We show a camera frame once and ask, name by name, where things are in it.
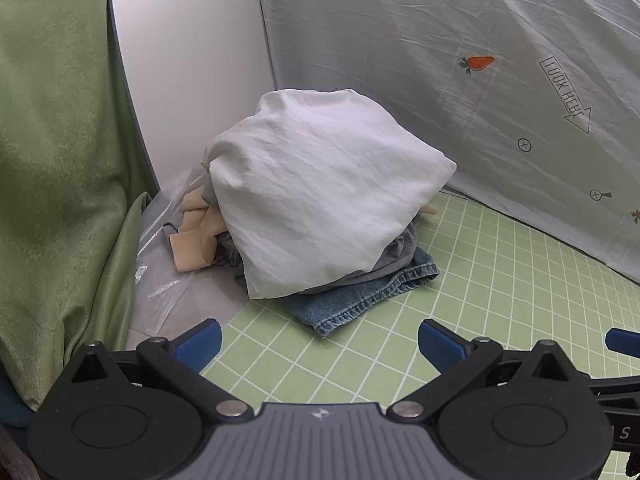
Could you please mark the dark teal cloth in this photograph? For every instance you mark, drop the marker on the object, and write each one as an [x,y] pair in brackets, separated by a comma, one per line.
[12,400]

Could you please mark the beige garment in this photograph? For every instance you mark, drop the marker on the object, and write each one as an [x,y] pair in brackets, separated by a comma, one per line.
[192,245]

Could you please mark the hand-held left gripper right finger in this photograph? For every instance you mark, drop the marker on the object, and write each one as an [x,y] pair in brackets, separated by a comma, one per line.
[440,345]

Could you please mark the blue denim garment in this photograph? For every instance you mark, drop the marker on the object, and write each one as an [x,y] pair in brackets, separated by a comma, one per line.
[345,305]

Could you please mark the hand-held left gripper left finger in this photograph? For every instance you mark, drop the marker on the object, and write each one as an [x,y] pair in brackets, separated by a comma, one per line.
[200,342]

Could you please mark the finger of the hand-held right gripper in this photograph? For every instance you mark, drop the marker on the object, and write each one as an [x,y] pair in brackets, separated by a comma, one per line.
[625,342]

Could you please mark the grey carrot-print sheet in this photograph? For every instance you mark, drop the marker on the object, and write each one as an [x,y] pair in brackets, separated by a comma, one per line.
[400,35]

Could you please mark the grey garment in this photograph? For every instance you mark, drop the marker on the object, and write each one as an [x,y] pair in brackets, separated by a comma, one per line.
[395,255]

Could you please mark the white partition board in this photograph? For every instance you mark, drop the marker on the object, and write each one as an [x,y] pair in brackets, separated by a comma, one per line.
[190,60]

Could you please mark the green curtain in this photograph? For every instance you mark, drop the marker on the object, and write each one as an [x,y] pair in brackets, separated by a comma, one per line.
[50,160]

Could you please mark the clear plastic bag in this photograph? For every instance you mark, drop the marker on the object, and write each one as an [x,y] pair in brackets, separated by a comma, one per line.
[160,270]

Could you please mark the white pants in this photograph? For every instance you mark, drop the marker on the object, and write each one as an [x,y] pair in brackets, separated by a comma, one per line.
[320,185]

